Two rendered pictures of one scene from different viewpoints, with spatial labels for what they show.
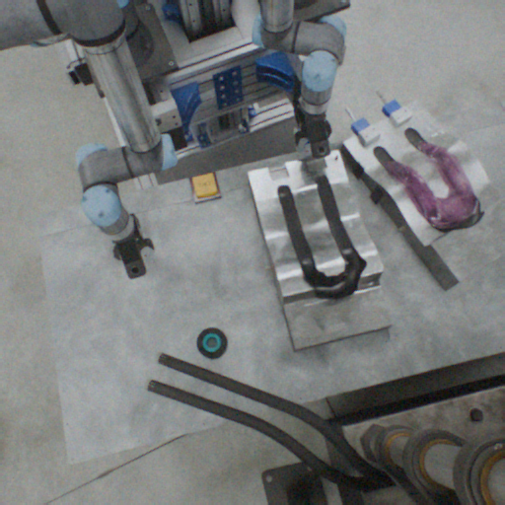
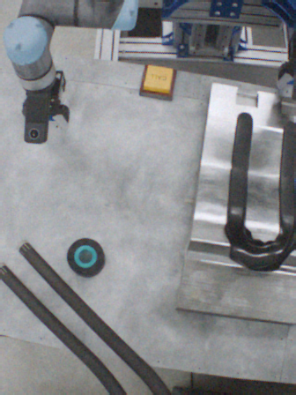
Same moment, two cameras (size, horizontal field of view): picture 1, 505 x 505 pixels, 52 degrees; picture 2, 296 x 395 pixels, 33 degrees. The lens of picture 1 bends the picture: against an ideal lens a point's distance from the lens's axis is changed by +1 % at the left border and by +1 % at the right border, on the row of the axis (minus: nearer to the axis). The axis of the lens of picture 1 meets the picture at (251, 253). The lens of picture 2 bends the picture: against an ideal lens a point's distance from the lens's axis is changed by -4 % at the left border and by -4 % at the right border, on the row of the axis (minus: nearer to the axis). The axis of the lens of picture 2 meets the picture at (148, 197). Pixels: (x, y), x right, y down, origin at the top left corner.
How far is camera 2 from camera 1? 0.29 m
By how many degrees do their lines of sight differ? 5
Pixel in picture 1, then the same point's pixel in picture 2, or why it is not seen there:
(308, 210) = (262, 153)
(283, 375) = (151, 329)
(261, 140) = (242, 75)
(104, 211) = (23, 44)
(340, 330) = (239, 308)
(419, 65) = not seen: outside the picture
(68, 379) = not seen: outside the picture
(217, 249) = (140, 153)
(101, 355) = not seen: outside the picture
